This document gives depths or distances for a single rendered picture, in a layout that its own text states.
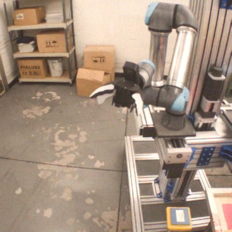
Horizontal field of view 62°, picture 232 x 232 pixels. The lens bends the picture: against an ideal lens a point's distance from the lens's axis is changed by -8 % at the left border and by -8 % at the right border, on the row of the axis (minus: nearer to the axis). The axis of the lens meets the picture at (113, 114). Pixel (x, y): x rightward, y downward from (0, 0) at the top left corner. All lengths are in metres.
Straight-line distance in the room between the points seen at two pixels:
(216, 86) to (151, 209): 1.29
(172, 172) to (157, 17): 0.87
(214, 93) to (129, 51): 3.33
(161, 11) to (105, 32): 3.45
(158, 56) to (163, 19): 0.18
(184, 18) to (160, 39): 0.15
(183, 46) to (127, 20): 3.43
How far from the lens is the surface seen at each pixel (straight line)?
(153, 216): 2.03
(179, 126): 1.19
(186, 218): 1.20
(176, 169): 1.30
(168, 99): 0.83
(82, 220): 2.24
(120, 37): 4.37
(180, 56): 0.89
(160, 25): 0.99
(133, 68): 0.63
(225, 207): 1.33
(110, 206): 2.29
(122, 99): 0.67
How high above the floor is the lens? 1.99
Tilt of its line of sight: 35 degrees down
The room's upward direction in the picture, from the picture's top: straight up
